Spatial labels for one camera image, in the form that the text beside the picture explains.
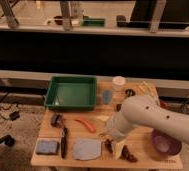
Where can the clear blue plastic cup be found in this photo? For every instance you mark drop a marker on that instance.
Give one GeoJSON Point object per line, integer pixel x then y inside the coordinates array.
{"type": "Point", "coordinates": [106, 96]}

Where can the black power adapter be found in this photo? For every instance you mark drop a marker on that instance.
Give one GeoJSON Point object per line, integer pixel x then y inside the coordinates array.
{"type": "Point", "coordinates": [14, 115]}

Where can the grey-blue towel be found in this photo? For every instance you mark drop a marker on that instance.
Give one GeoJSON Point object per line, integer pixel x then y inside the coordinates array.
{"type": "Point", "coordinates": [86, 149]}

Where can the green plastic tray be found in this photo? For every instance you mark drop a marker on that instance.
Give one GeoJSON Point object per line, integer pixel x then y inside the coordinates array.
{"type": "Point", "coordinates": [72, 93]}

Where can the brown grape bunch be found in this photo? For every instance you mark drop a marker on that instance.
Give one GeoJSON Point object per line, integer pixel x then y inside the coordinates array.
{"type": "Point", "coordinates": [127, 155]}

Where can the small black brush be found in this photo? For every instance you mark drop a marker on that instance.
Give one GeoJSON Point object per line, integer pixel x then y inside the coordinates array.
{"type": "Point", "coordinates": [57, 120]}

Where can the yellow wooden utensils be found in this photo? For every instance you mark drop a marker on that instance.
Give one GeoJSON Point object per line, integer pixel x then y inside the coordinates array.
{"type": "Point", "coordinates": [147, 89]}

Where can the blue sponge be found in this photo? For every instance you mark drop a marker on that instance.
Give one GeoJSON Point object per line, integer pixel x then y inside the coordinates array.
{"type": "Point", "coordinates": [47, 147]}

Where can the white paper cup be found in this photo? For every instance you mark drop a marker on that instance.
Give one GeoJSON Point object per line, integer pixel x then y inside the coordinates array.
{"type": "Point", "coordinates": [118, 83]}

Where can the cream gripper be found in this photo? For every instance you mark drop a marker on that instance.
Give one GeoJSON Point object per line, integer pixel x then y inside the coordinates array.
{"type": "Point", "coordinates": [117, 149]}

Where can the purple bowl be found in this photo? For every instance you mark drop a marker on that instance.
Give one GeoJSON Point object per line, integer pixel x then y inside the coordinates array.
{"type": "Point", "coordinates": [165, 144]}

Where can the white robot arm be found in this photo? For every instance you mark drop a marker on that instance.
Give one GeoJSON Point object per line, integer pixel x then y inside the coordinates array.
{"type": "Point", "coordinates": [144, 110]}

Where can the black binder clip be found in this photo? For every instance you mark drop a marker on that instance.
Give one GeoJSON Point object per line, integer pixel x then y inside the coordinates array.
{"type": "Point", "coordinates": [129, 93]}

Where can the black rectangular block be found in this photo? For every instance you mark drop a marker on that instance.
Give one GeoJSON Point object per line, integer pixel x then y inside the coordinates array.
{"type": "Point", "coordinates": [118, 107]}

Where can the yellow round fruit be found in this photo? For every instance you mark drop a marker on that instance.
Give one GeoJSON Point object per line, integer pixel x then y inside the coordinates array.
{"type": "Point", "coordinates": [103, 118]}

